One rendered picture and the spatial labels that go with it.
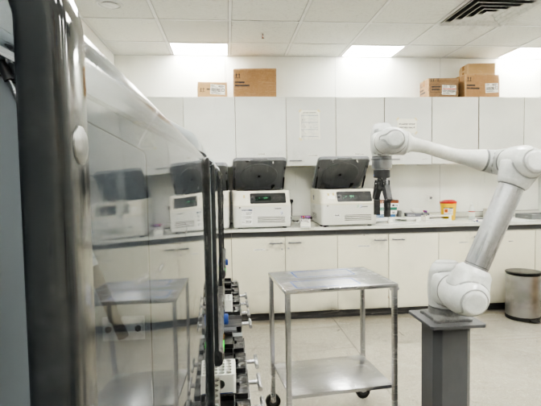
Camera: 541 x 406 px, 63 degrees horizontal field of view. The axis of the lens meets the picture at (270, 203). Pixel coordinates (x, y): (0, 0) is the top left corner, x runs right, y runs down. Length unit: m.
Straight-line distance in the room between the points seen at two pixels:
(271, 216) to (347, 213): 0.74
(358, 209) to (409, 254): 0.68
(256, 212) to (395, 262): 1.46
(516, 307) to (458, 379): 2.57
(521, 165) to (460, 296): 0.58
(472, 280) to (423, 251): 2.65
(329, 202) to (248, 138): 1.04
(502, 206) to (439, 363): 0.77
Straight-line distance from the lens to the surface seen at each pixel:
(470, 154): 2.19
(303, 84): 4.97
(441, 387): 2.32
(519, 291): 4.79
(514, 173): 2.06
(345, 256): 4.38
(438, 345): 2.25
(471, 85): 5.28
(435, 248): 4.69
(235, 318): 1.89
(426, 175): 5.29
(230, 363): 1.29
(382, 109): 4.78
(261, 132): 4.49
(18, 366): 0.81
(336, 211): 4.31
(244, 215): 4.19
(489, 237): 2.05
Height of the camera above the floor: 1.36
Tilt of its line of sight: 3 degrees down
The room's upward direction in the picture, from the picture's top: 1 degrees counter-clockwise
